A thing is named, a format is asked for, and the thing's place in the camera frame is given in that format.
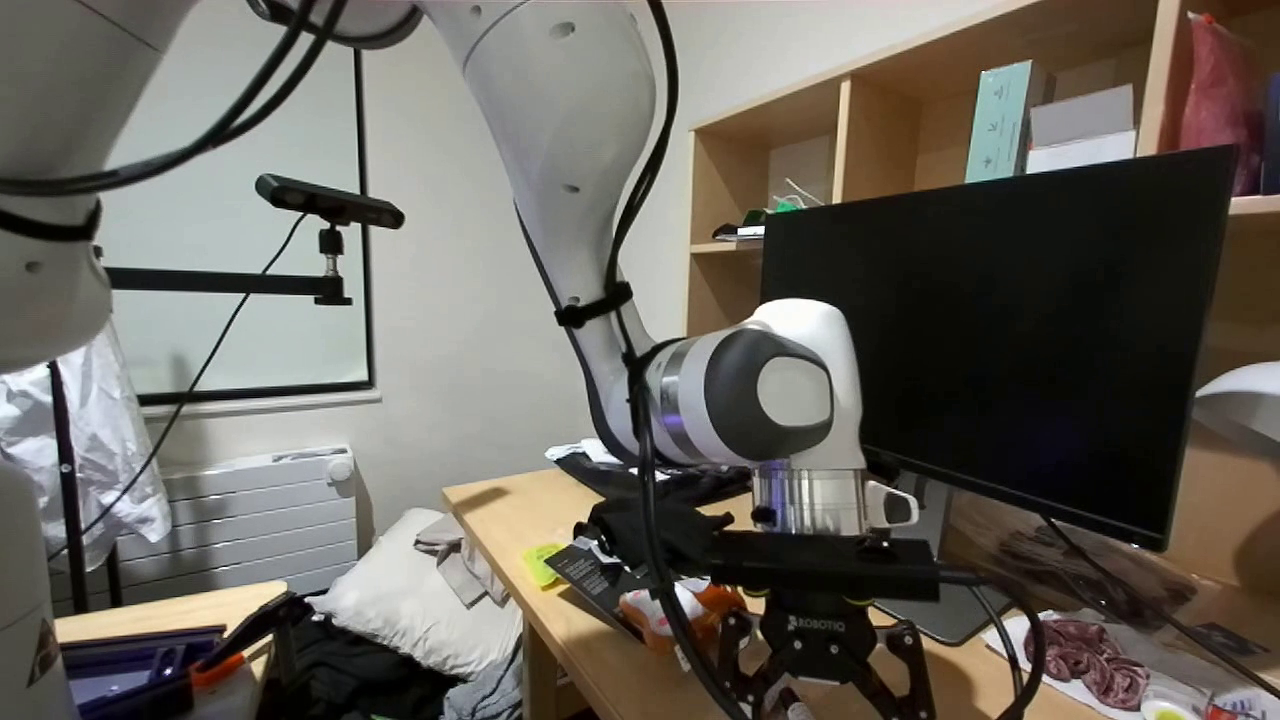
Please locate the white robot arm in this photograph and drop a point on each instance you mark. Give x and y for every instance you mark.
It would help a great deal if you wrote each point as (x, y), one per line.
(561, 121)

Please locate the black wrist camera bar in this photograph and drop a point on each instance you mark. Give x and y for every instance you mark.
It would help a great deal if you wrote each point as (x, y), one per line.
(826, 563)

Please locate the wooden bookshelf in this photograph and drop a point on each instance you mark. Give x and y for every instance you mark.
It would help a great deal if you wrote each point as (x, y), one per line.
(845, 141)

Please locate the black gloves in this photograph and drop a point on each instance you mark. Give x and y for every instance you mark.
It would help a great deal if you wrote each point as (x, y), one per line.
(665, 512)

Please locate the wooden side table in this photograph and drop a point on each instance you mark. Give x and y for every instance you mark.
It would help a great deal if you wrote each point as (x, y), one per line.
(163, 611)

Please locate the black stand pole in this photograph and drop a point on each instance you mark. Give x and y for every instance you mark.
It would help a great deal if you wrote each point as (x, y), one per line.
(65, 585)

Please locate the white radiator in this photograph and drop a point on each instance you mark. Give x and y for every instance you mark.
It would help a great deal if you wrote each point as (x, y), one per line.
(242, 523)

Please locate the teal book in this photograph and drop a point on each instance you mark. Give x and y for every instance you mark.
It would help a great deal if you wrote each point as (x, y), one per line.
(1003, 121)

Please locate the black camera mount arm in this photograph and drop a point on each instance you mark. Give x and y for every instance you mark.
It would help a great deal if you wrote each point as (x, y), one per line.
(227, 281)

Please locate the black cloth heap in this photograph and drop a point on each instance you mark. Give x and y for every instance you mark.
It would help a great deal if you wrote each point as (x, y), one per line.
(347, 667)

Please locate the black computer monitor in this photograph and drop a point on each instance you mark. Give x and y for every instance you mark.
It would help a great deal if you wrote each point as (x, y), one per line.
(1015, 334)

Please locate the white pouch colourful round print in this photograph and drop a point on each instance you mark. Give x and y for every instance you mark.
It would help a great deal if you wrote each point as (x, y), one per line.
(640, 604)

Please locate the red bag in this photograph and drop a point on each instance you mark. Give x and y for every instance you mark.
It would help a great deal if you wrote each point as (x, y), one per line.
(1211, 103)

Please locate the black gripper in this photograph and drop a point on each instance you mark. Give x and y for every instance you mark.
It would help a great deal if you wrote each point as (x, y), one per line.
(817, 634)

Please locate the gray striped cloth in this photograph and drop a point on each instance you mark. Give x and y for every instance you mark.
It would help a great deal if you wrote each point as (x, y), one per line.
(452, 563)

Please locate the light wooden desk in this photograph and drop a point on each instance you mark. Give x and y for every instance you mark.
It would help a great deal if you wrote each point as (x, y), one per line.
(506, 512)

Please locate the white boxes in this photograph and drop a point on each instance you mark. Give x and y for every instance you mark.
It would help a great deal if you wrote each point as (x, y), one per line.
(1081, 126)

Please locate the black bar camera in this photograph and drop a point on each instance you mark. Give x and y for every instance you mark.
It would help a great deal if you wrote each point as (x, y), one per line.
(326, 203)

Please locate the white cloth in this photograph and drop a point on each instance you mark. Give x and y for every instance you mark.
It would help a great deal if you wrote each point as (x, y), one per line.
(583, 454)

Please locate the white rounded object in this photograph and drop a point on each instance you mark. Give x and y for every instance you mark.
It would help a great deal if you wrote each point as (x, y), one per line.
(1240, 400)

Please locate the white coat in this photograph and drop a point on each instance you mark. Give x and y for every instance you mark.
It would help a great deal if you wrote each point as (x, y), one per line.
(95, 441)

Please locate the purple tray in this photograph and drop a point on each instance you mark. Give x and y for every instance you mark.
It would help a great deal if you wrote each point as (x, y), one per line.
(132, 667)

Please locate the white pillow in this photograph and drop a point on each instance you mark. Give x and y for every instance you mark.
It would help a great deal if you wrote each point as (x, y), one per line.
(402, 623)

